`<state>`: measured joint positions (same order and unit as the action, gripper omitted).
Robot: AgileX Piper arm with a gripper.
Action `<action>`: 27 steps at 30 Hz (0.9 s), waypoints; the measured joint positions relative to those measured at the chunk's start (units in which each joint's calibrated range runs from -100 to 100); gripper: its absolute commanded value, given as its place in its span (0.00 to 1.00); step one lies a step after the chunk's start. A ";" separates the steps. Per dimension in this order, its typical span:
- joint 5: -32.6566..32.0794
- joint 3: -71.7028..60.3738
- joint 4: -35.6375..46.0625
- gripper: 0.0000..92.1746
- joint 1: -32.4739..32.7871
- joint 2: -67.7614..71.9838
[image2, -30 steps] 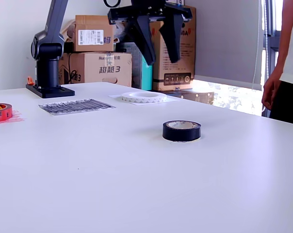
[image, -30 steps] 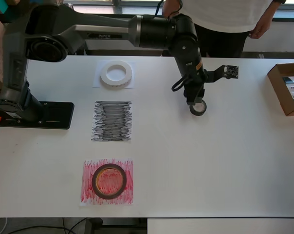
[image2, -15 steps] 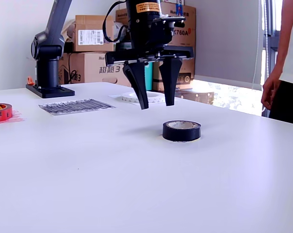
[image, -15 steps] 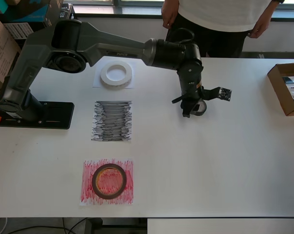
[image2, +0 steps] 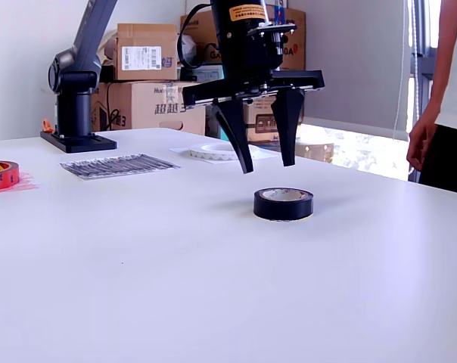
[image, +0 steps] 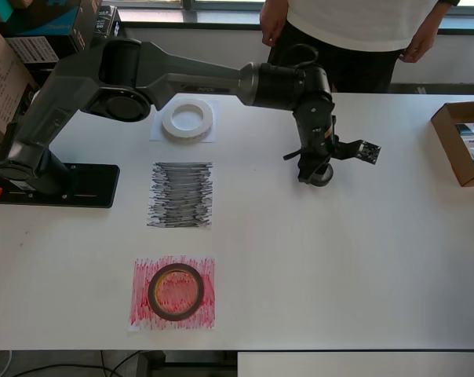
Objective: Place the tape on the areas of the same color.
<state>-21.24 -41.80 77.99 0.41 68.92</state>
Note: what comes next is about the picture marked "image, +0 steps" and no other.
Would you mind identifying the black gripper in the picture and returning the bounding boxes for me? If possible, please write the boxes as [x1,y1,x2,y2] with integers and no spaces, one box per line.
[297,147,338,184]

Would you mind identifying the black tape roll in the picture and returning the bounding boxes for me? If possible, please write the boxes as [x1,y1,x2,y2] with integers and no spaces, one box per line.
[309,163,335,188]

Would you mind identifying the white tape roll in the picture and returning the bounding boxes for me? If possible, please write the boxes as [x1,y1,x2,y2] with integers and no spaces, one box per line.
[161,98,216,145]

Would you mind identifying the red tape roll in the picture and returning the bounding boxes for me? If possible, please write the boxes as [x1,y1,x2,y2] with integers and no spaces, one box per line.
[148,262,207,322]

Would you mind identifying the person left forearm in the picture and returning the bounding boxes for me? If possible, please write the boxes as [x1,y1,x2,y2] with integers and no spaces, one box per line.
[419,3,458,38]

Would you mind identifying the person right hand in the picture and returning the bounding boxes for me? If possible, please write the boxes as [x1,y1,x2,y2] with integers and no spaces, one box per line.
[259,7,290,49]

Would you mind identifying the person left hand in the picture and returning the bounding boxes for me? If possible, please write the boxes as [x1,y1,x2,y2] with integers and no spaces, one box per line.
[397,27,439,64]

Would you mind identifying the open brown cardboard box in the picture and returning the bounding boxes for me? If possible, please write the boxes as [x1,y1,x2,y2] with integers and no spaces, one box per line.
[431,101,474,189]

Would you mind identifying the black scribbled paper sheet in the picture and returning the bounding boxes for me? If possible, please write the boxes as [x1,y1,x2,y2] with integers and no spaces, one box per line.
[145,160,215,231]

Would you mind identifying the person white shirt black shorts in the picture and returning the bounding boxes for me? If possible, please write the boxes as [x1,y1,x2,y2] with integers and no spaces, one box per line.
[266,0,438,94]

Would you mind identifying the blank white paper sheet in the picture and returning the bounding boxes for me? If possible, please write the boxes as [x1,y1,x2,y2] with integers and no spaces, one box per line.
[149,97,220,143]

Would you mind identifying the red scribbled paper sheet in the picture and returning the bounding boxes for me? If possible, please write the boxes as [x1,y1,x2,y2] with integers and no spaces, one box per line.
[127,255,217,333]

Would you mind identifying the small black box white text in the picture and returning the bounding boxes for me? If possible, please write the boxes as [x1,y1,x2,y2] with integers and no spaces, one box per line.
[91,5,122,39]

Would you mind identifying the black box with white label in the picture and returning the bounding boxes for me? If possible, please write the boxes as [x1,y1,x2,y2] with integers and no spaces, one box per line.
[5,35,100,66]

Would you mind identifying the black box with blue print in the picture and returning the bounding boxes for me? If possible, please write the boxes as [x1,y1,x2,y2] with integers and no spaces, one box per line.
[0,0,103,66]

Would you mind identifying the cardboard box with shipping label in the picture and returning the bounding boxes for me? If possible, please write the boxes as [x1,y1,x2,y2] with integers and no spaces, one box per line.
[0,15,40,138]

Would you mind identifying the black camera cable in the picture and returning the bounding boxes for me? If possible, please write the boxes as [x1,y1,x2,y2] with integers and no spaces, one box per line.
[283,148,312,161]

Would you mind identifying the wrist camera board on bracket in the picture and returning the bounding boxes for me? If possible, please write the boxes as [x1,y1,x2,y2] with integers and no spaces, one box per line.
[333,139,382,164]

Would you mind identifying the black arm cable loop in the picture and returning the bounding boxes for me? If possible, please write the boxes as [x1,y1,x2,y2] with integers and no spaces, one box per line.
[282,42,320,68]

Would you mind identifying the dark window frame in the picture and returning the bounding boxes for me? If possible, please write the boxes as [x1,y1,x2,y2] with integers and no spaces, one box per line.
[101,0,474,36]

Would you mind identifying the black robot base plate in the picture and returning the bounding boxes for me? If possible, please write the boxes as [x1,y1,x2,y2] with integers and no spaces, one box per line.
[0,163,120,209]

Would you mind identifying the black table leg frame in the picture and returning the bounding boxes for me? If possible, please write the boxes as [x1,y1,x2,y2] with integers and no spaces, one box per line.
[138,350,238,377]

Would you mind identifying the black floor cable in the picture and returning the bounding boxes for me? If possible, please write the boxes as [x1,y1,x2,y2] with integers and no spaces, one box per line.
[1,350,144,377]

